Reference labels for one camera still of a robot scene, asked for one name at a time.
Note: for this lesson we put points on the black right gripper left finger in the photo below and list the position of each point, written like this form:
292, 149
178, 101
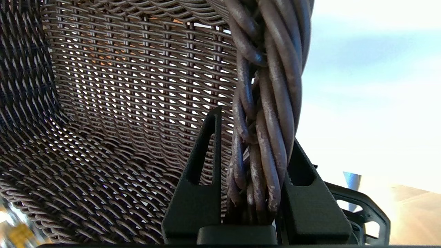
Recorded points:
196, 203

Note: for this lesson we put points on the black frame bracket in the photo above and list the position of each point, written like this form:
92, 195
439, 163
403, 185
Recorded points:
377, 210

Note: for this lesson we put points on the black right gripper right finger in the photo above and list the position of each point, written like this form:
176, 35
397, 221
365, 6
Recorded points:
310, 213

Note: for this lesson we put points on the dark brown wicker basket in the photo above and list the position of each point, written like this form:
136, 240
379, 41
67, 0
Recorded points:
120, 120

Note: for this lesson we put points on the grey tapered post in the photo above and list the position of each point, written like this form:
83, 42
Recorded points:
352, 181

